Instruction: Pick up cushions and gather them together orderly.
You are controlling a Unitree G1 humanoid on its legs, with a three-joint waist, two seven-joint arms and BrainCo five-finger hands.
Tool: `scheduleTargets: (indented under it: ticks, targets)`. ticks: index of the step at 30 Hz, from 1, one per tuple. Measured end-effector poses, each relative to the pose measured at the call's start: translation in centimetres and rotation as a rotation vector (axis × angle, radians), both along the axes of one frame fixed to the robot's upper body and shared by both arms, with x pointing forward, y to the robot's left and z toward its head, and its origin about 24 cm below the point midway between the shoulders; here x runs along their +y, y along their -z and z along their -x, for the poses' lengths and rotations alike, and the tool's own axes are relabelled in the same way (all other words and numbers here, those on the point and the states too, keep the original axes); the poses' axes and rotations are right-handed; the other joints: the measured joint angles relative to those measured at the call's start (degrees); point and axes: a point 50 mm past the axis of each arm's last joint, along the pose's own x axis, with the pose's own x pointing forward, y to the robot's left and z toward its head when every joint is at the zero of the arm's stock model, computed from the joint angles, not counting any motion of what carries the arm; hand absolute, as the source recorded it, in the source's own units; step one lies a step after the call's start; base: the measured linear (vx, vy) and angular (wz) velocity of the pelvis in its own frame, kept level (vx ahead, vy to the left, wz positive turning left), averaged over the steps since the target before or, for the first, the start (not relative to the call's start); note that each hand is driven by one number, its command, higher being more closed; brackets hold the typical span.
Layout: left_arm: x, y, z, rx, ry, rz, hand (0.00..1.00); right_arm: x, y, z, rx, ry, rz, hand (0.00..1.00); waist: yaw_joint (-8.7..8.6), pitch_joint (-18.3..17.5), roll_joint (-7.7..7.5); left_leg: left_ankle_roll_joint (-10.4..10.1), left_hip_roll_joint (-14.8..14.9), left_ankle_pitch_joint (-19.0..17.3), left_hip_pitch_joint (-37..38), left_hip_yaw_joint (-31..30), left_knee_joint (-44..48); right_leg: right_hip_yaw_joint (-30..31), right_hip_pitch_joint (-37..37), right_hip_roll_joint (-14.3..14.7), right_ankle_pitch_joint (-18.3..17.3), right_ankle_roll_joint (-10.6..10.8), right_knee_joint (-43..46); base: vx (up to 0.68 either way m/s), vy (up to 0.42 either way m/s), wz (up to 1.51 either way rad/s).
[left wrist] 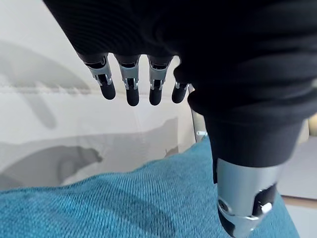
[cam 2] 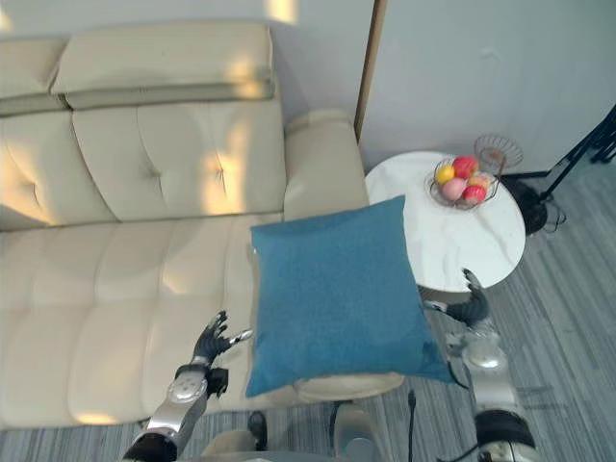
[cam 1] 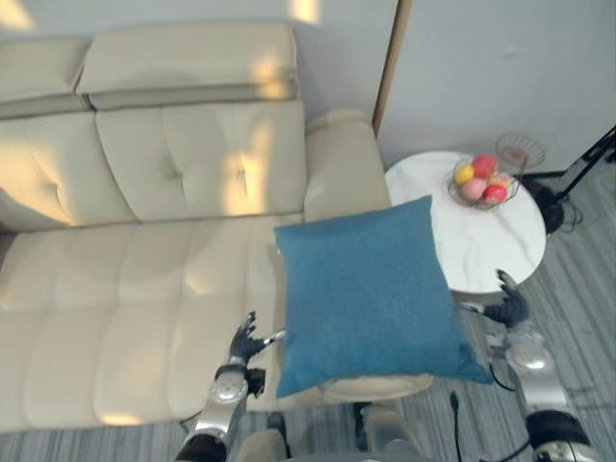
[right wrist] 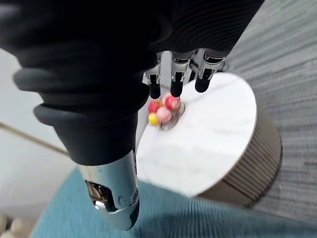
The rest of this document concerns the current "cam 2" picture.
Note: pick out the pink peach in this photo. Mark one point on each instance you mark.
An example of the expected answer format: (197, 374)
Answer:
(454, 189)

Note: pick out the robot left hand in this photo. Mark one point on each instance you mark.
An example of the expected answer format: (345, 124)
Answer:
(211, 339)

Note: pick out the black tripod stand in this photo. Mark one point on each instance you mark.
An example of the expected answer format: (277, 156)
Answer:
(572, 159)

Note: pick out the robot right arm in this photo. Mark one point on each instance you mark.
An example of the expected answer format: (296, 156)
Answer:
(491, 385)

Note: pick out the yellow lemon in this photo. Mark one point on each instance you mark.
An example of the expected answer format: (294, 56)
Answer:
(444, 174)

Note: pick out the round white marble side table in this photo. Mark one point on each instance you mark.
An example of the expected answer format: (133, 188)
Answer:
(467, 231)

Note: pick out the pink and yellow fruit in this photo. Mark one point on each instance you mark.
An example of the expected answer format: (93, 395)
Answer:
(481, 181)

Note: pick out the wooden wall trim strip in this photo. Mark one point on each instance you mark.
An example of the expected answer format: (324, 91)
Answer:
(368, 72)

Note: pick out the blue square cushion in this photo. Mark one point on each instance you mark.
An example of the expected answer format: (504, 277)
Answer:
(337, 298)

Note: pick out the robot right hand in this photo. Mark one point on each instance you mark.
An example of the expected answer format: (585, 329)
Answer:
(473, 308)

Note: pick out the cream leather sofa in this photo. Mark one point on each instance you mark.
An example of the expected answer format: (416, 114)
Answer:
(144, 216)

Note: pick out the red apple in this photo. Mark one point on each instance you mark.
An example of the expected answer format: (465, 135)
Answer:
(474, 195)
(465, 166)

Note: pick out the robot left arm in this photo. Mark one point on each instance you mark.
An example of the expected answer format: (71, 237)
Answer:
(175, 409)

